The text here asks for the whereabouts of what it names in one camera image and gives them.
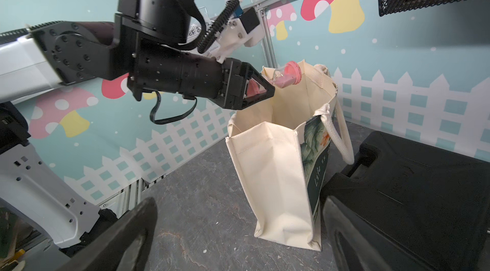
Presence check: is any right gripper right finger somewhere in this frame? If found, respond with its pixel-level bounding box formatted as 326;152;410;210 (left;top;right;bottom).
323;196;421;270

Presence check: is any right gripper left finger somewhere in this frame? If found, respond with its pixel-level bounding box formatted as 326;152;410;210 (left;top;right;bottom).
59;198;158;271

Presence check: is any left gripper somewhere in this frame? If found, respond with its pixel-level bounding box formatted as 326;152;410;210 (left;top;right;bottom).
117;0;275;110

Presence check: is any pink hourglass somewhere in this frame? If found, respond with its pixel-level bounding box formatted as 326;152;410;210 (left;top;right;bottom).
245;61;302;97

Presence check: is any cream canvas tote bag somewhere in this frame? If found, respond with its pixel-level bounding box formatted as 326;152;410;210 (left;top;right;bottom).
226;61;354;251

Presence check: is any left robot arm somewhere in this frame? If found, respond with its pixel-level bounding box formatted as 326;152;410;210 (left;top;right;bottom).
1;0;275;257

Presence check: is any black flat box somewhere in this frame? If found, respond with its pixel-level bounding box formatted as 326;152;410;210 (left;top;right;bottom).
321;131;489;270

